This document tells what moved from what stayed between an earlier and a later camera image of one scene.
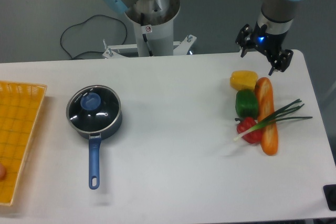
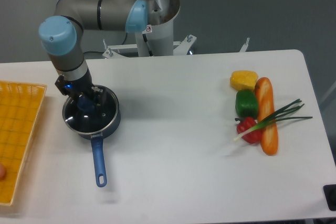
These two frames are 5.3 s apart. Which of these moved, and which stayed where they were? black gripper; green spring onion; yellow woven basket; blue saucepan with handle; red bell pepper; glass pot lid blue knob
Moved: black gripper; blue saucepan with handle
Stayed: yellow woven basket; glass pot lid blue knob; green spring onion; red bell pepper
